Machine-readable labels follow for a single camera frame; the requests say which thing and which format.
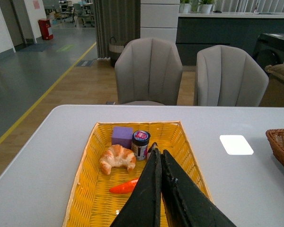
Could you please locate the left grey upholstered chair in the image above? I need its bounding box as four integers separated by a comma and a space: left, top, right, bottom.
115, 37, 183, 105

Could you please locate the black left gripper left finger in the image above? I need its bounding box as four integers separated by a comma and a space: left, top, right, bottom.
111, 148, 162, 227

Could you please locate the office chair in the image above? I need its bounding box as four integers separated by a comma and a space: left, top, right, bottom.
73, 3, 89, 27

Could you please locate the brown wicker basket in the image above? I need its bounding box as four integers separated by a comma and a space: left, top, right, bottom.
266, 129, 284, 166

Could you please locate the dark kitchen counter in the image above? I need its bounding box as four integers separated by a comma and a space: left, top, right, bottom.
176, 12, 284, 66

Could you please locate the black washing machine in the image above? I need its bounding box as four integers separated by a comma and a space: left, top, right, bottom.
252, 33, 284, 70

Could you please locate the purple foam block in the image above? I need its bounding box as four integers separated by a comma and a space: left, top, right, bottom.
111, 126, 133, 149

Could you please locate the toy croissant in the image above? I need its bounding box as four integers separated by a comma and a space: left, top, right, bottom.
99, 144, 136, 175

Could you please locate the white potted plant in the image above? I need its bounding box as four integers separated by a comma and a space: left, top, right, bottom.
198, 0, 215, 14
179, 0, 191, 13

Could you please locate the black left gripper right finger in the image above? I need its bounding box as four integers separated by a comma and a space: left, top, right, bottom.
161, 150, 235, 227

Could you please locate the right grey upholstered chair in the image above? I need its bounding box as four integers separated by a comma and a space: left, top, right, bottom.
194, 45, 269, 107

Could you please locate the beige sofa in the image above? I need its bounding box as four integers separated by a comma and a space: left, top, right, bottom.
265, 64, 284, 81

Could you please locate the toy carrot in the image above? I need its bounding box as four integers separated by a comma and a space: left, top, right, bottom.
109, 178, 139, 194

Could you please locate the yellow wicker basket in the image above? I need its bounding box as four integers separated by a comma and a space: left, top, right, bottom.
62, 121, 212, 227

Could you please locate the red bin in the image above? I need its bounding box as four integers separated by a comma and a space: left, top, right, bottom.
38, 18, 53, 40

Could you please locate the grey upholstered chair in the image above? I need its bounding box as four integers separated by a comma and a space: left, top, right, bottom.
115, 37, 183, 105
194, 45, 269, 107

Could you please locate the white pillar cabinet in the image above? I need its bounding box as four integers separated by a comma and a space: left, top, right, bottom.
140, 0, 180, 43

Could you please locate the small penguin figurine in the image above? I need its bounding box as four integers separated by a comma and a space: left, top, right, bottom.
146, 142, 158, 160

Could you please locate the woven laundry basket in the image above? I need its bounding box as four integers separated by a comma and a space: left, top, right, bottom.
109, 36, 129, 67

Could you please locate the grey curtain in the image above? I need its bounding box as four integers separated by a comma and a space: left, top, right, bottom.
93, 0, 141, 58

